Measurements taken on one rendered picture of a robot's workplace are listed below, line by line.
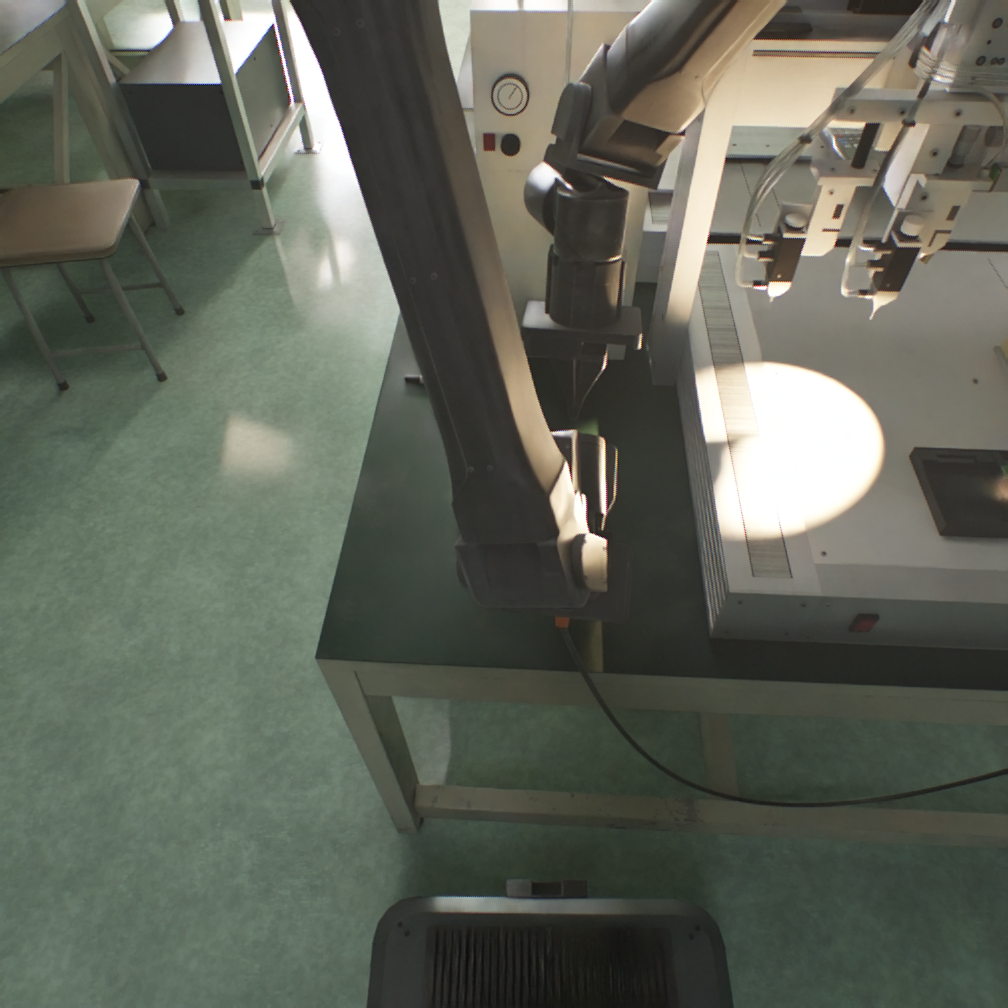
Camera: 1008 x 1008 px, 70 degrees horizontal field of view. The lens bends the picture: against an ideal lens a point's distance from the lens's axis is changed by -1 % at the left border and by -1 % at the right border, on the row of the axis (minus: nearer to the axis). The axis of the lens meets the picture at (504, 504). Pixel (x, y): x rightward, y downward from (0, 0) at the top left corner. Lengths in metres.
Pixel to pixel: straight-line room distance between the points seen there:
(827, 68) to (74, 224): 1.92
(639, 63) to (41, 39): 2.48
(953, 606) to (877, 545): 0.09
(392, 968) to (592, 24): 1.23
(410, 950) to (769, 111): 1.18
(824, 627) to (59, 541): 1.83
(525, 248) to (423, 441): 0.30
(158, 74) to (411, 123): 2.77
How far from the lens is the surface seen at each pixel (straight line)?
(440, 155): 0.36
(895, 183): 0.91
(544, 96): 0.94
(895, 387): 1.05
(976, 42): 0.83
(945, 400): 1.06
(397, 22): 0.36
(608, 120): 0.57
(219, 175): 3.08
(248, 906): 1.58
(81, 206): 2.43
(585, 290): 0.62
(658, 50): 0.54
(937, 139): 0.84
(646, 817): 1.40
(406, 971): 1.24
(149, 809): 1.70
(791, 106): 0.92
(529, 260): 1.04
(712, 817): 1.42
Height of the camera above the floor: 1.48
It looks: 51 degrees down
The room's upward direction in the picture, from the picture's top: 1 degrees counter-clockwise
